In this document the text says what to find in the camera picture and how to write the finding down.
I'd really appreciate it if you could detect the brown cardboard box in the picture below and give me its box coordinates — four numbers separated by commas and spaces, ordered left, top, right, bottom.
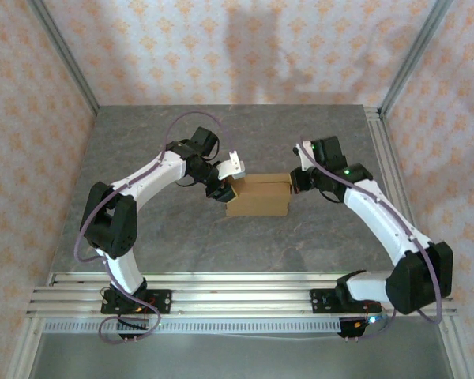
224, 173, 293, 217

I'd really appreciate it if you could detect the grey metal lower shelf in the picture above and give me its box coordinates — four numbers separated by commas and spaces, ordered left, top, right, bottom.
29, 333, 459, 379

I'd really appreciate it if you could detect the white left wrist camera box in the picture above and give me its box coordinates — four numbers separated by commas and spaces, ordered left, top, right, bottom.
216, 149, 246, 181

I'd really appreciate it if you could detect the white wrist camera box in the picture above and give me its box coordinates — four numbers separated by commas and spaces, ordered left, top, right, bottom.
293, 140, 313, 171
216, 149, 246, 181

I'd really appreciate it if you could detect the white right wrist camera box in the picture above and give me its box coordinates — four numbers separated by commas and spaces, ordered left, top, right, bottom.
293, 140, 313, 171

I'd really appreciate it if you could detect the aluminium side rail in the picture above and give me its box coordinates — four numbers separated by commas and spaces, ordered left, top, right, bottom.
365, 106, 434, 283

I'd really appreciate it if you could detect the aluminium mounting rail beam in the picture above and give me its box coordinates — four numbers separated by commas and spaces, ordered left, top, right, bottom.
25, 272, 459, 319

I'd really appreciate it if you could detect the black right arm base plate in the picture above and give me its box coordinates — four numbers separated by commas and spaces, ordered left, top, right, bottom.
309, 287, 382, 316

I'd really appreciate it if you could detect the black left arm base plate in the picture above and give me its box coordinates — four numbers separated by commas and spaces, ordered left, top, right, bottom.
101, 289, 172, 316

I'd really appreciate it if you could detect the slotted grey cable duct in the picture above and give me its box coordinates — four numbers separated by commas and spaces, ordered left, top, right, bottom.
43, 319, 343, 335

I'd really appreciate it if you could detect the aluminium frame post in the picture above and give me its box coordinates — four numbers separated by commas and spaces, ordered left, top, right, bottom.
27, 0, 100, 115
378, 0, 453, 118

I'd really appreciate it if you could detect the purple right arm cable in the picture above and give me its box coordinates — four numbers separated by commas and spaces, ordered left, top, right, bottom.
294, 136, 446, 340

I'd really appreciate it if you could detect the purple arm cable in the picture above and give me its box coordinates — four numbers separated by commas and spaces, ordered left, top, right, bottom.
294, 136, 446, 340
73, 110, 238, 344

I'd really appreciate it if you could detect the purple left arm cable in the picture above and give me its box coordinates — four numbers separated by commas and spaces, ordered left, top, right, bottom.
73, 110, 238, 344

